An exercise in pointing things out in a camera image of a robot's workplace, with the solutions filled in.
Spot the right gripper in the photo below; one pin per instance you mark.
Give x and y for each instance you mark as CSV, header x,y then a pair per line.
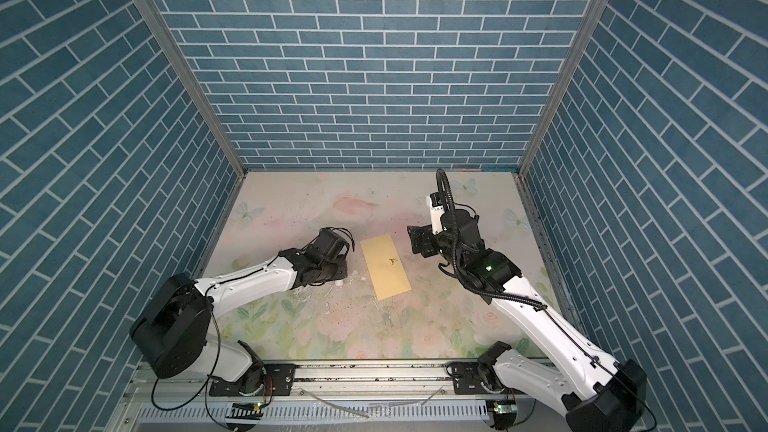
x,y
417,238

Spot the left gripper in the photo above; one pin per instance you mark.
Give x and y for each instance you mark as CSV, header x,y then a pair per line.
x,y
342,260

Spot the yellow envelope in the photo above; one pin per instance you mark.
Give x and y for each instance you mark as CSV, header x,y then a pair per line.
x,y
385,267

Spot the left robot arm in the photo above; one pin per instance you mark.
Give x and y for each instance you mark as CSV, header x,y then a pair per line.
x,y
178,329

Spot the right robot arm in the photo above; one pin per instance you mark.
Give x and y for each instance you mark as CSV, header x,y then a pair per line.
x,y
584,384

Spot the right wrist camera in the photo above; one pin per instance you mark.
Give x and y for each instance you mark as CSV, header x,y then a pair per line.
x,y
436,211

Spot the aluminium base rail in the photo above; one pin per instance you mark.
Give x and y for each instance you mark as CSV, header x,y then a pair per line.
x,y
329,382

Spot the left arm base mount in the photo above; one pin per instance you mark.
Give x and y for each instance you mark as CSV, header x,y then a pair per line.
x,y
253,377

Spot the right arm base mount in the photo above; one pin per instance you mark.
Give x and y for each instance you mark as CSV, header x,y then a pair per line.
x,y
479,376

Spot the white vented cable duct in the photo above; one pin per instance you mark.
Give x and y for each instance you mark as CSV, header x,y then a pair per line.
x,y
316,412

